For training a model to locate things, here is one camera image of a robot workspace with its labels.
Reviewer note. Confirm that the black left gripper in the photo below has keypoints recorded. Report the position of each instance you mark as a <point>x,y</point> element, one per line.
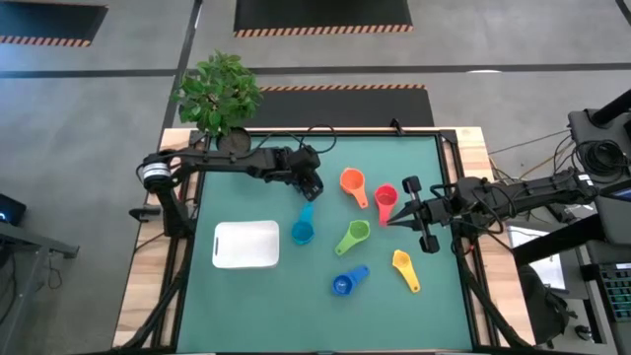
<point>303,165</point>

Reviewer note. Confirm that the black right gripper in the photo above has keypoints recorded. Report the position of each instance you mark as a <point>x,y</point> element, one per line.
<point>431,212</point>

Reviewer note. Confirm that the red measuring cup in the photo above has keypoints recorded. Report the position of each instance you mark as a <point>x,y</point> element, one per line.
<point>386,196</point>

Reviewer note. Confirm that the orange measuring cup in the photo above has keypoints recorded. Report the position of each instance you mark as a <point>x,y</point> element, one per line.
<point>351,180</point>

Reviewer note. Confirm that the teal measuring cup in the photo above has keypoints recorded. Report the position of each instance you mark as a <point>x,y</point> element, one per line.
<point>302,232</point>

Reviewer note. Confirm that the yellow measuring cup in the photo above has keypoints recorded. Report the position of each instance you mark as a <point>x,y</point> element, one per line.
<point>401,259</point>

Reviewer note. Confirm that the green measuring cup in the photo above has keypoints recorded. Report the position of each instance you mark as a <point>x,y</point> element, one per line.
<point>358,231</point>

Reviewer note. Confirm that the blue measuring cup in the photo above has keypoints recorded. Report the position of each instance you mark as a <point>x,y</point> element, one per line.
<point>341,285</point>

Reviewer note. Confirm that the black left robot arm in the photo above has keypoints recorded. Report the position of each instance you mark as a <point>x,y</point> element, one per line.
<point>222,160</point>

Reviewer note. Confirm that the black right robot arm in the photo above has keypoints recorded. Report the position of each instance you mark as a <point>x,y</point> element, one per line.
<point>532,190</point>

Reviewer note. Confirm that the white plastic basket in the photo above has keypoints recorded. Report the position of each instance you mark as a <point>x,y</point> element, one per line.
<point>246,244</point>

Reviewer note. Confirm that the black floor mat striped edge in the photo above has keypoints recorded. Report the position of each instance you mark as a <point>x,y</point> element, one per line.
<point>320,15</point>
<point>345,106</point>
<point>44,22</point>

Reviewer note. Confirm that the small black clip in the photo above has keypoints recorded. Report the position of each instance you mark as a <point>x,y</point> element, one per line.
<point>396,125</point>

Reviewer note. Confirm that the black plant pot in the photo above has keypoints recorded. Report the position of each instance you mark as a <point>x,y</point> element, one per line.
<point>234,140</point>

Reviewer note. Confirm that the green table mat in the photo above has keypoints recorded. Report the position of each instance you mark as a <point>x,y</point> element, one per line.
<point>296,320</point>

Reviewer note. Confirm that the green leafy plant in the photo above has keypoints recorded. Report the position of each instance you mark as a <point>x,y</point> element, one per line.
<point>217,93</point>

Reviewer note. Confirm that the black desk bar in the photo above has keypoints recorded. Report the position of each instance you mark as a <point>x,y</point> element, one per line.
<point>557,241</point>

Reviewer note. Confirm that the white paper sheet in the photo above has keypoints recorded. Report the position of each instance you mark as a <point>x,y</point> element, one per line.
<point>552,271</point>

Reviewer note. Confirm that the black backpack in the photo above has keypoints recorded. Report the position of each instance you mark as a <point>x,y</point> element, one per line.
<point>544,305</point>

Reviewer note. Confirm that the black table clamp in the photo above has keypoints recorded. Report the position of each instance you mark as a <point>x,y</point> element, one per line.
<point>143,213</point>

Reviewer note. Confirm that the gray equipment cart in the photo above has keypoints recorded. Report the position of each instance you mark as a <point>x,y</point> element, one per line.
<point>586,128</point>

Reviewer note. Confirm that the laptop with blue screen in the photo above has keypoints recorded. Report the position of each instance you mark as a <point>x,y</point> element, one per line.
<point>618,192</point>

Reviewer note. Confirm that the backlit keyboard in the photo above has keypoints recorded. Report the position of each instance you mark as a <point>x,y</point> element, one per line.
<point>618,291</point>

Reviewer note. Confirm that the gray desk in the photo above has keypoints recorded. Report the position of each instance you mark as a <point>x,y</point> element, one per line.
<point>29,241</point>

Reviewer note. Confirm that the black monitor with blue light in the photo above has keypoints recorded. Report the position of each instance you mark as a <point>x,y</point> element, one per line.
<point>10,209</point>

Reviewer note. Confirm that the black table frame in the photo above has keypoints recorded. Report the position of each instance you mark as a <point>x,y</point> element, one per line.
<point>370,133</point>

